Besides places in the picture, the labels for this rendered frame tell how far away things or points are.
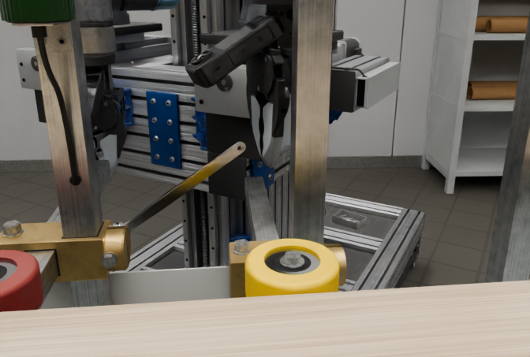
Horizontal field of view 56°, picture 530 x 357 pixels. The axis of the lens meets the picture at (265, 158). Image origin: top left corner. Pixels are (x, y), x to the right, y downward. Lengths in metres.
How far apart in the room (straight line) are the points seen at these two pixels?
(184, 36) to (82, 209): 0.76
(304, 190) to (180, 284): 0.20
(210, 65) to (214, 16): 0.66
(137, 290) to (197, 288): 0.07
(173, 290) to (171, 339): 0.29
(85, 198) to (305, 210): 0.24
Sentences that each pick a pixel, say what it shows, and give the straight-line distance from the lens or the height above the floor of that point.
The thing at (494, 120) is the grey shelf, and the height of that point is 0.32.
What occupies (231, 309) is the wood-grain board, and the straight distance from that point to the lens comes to 0.38.
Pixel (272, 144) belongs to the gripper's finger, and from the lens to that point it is 0.60.
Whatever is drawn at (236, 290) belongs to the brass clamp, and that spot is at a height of 0.80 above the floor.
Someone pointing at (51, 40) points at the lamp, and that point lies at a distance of 0.52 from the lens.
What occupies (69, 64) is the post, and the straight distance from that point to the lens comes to 0.52.
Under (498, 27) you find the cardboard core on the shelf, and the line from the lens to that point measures 2.98.
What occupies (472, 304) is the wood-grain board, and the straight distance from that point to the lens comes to 0.42.
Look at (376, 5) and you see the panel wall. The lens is 3.16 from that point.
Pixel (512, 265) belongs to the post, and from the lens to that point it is 0.69.
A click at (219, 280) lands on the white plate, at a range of 0.64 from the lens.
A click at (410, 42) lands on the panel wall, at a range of 3.24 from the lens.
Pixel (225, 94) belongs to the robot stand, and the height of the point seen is 0.94.
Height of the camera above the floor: 1.12
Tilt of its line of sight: 19 degrees down
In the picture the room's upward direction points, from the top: straight up
